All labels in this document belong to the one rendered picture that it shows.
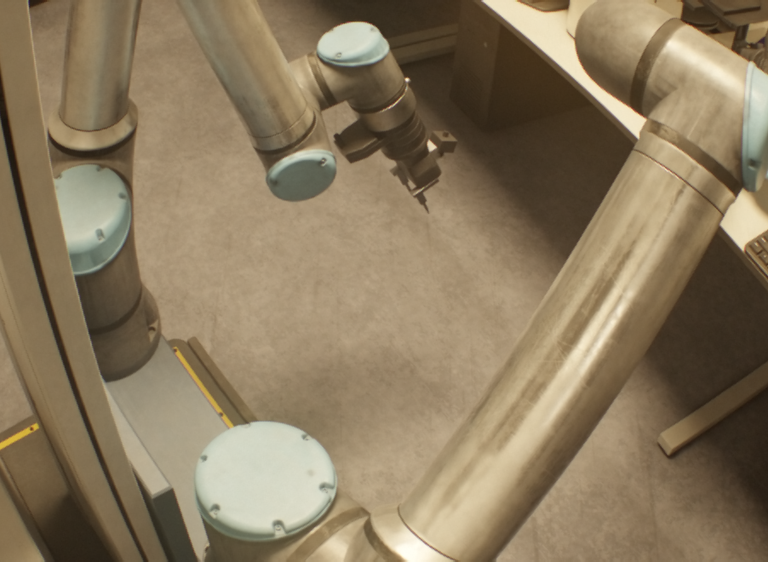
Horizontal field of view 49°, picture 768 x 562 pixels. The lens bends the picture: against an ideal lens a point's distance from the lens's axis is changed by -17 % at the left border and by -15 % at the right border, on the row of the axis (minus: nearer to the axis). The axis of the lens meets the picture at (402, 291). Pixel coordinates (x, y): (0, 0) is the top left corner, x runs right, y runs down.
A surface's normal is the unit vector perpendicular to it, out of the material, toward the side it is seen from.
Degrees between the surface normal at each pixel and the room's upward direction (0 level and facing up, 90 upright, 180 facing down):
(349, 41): 19
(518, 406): 45
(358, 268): 0
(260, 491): 5
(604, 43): 68
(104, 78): 92
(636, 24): 34
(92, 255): 86
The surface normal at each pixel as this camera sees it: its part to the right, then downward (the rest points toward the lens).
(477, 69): -0.86, 0.33
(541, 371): -0.48, -0.14
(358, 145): -0.34, -0.54
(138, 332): 0.85, 0.16
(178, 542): 0.61, 0.63
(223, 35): 0.15, 0.77
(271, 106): 0.40, 0.66
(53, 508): 0.07, -0.66
